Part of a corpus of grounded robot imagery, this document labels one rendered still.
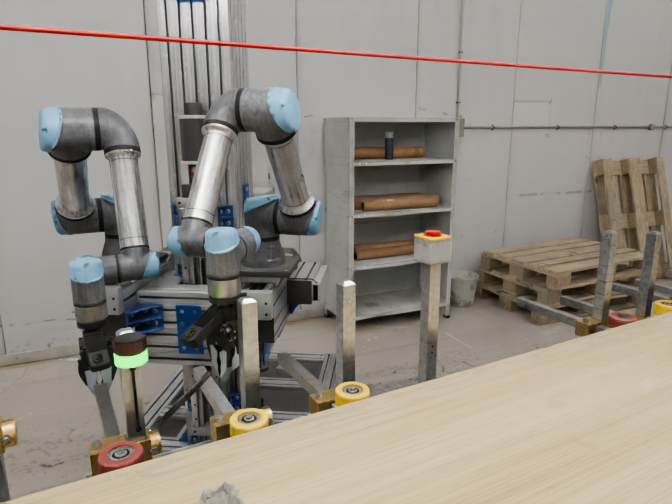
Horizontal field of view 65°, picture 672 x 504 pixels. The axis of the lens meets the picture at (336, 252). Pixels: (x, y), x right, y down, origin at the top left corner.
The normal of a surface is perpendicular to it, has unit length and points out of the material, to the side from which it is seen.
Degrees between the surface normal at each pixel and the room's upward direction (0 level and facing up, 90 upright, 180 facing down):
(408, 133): 90
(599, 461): 0
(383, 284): 90
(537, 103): 90
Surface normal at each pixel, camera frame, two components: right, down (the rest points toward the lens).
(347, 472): 0.00, -0.97
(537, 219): 0.41, 0.21
